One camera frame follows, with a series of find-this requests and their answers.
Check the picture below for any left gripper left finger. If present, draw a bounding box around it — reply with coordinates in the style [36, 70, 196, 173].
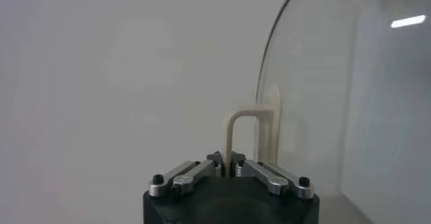
[147, 151, 225, 198]

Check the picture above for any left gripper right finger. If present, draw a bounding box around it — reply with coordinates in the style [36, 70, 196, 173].
[231, 151, 316, 200]

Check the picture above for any glass lid with cream handle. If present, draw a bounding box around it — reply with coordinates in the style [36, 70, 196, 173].
[222, 0, 431, 224]

